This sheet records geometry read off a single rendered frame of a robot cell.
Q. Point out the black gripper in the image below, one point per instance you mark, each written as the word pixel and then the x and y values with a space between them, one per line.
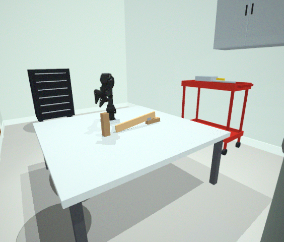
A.
pixel 99 94

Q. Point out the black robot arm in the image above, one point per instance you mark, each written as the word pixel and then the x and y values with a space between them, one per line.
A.
pixel 107 80

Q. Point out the long tan wooden rail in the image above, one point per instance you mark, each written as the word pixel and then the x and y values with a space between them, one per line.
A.
pixel 134 121

